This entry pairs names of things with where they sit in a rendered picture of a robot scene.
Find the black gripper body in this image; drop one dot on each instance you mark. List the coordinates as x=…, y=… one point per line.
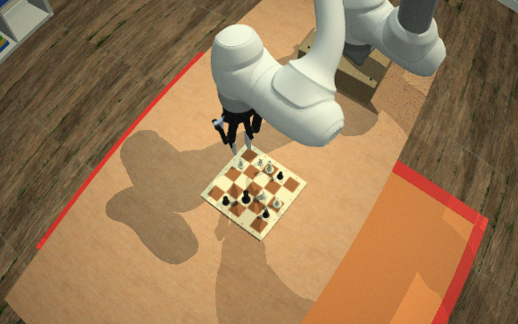
x=236, y=116

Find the chessboard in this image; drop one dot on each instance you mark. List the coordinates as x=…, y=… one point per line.
x=232, y=181

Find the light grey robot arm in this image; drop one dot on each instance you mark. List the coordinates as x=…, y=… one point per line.
x=298, y=99

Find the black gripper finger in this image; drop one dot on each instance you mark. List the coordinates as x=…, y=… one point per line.
x=231, y=136
x=250, y=129

